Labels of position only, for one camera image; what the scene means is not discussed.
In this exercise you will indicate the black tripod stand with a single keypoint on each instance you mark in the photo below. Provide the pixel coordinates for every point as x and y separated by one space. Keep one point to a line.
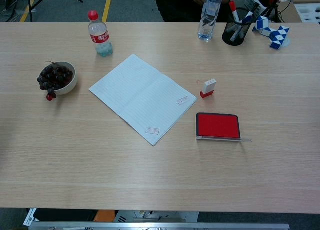
32 0

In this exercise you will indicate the person in black clothes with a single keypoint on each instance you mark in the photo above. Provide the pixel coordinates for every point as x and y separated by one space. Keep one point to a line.
180 5

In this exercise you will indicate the red cap soda bottle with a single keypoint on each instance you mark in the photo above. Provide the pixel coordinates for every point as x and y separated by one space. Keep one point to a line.
100 36

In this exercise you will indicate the dark purple grape bunch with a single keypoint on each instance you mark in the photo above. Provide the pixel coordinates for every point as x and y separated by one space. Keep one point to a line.
55 76

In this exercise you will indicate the white paper with QR code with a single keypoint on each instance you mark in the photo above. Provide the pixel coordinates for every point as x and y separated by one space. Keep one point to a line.
30 216

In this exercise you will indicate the blue white snake puzzle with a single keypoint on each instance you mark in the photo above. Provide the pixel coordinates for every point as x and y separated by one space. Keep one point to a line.
277 36

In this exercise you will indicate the black mesh pen holder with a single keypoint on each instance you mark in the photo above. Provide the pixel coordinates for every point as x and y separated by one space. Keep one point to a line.
231 36

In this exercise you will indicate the red cap whiteboard marker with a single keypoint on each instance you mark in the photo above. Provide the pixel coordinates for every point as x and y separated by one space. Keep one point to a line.
233 10

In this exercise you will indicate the cardboard box with white foam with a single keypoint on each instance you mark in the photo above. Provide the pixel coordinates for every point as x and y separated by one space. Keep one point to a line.
306 7

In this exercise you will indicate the red ink pad case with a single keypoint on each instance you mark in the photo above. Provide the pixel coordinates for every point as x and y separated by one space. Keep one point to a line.
217 125

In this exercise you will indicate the open lined notebook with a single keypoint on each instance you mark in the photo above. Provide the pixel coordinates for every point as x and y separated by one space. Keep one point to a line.
142 97

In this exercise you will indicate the blue cap whiteboard marker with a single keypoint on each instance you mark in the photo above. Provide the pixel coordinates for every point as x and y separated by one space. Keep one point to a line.
247 18

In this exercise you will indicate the clear white cap water bottle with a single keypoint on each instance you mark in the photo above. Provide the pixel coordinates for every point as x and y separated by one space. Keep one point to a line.
208 17

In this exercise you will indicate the white red stamp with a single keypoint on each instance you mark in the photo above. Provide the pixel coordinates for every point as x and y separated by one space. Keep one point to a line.
208 87

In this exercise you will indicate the cream ceramic bowl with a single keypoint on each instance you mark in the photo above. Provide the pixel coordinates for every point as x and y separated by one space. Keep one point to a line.
71 83

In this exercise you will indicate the aluminium profile rail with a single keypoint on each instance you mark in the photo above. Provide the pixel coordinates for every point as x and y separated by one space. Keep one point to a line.
160 226

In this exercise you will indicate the white printed carton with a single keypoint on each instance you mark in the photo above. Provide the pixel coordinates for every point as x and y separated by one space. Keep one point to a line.
252 1

